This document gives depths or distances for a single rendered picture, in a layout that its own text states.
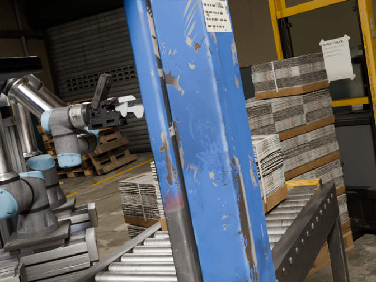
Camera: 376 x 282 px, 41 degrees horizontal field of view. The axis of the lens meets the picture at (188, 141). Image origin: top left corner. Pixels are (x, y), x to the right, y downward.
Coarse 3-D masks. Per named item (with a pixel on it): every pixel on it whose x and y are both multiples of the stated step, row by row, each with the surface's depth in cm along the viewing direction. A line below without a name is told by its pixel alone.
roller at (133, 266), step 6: (114, 264) 142; (120, 264) 141; (126, 264) 140; (132, 264) 139; (138, 264) 138; (144, 264) 137; (150, 264) 136; (156, 264) 136; (162, 264) 135; (168, 264) 134; (108, 270) 141; (114, 270) 140; (120, 270) 140; (126, 270) 139; (132, 270) 138; (138, 270) 137; (144, 270) 136; (150, 270) 135; (156, 270) 134; (162, 270) 133; (168, 270) 133; (174, 270) 132
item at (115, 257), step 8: (160, 224) 174; (144, 232) 168; (152, 232) 166; (136, 240) 161; (120, 248) 155; (128, 248) 153; (112, 256) 149; (120, 256) 148; (96, 264) 144; (104, 264) 143; (88, 272) 139; (96, 272) 138; (72, 280) 135; (80, 280) 134; (88, 280) 134
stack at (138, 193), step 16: (288, 144) 294; (304, 144) 305; (288, 160) 293; (304, 160) 303; (144, 176) 259; (304, 176) 302; (128, 192) 255; (144, 192) 244; (128, 208) 257; (144, 208) 246; (320, 256) 310
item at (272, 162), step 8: (256, 136) 176; (264, 136) 173; (272, 136) 171; (264, 144) 164; (272, 144) 171; (264, 152) 164; (272, 152) 170; (280, 152) 175; (264, 160) 164; (272, 160) 169; (280, 160) 175; (264, 168) 164; (272, 168) 168; (280, 168) 175; (264, 176) 164; (272, 176) 169; (280, 176) 174; (272, 184) 169; (280, 184) 173; (272, 192) 168
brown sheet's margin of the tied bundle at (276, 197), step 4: (280, 188) 172; (284, 188) 175; (276, 192) 169; (280, 192) 172; (284, 192) 175; (272, 196) 167; (276, 196) 169; (280, 196) 172; (284, 196) 175; (272, 200) 166; (276, 200) 169; (280, 200) 172; (272, 204) 166
